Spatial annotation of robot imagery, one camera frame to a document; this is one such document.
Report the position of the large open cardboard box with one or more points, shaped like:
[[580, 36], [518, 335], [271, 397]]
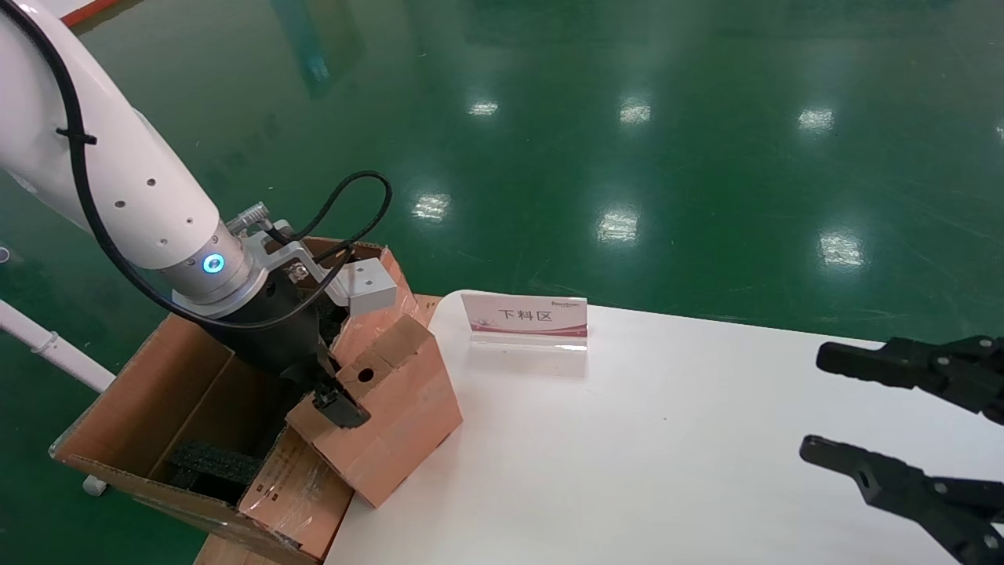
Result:
[[125, 408]]

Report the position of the small narrow cardboard box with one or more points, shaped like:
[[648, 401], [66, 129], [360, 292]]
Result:
[[400, 416]]

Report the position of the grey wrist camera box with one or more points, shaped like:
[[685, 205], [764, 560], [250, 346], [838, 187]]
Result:
[[370, 289]]

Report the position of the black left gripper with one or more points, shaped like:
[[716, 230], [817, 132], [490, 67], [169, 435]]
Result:
[[274, 337]]

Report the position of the white pipe foot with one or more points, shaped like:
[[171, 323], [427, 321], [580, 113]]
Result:
[[94, 485]]

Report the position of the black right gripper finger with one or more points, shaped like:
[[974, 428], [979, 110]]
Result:
[[918, 365], [902, 486]]

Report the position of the white pipe frame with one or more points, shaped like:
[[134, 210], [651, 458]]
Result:
[[47, 345]]

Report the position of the acrylic sign with red print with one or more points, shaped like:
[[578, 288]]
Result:
[[525, 318]]

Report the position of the black foam insert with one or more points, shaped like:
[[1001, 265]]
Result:
[[212, 463]]

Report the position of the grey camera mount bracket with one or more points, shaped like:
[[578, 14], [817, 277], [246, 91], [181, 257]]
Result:
[[290, 253]]

